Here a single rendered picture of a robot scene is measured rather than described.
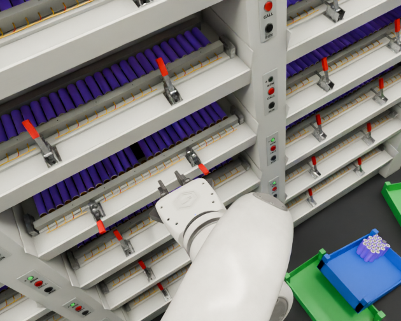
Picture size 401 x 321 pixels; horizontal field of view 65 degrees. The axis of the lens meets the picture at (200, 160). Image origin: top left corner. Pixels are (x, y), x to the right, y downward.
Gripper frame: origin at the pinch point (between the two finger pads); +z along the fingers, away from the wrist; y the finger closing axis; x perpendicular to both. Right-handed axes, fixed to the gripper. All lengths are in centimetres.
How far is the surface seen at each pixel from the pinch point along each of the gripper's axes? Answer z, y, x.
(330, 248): 21, -51, 85
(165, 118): 9.4, -5.5, -9.3
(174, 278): 35, 12, 64
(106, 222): 14.6, 16.9, 10.3
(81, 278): 20.7, 32.2, 27.1
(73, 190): 21.4, 20.2, 2.1
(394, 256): 3, -67, 85
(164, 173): 16.5, -1.0, 7.2
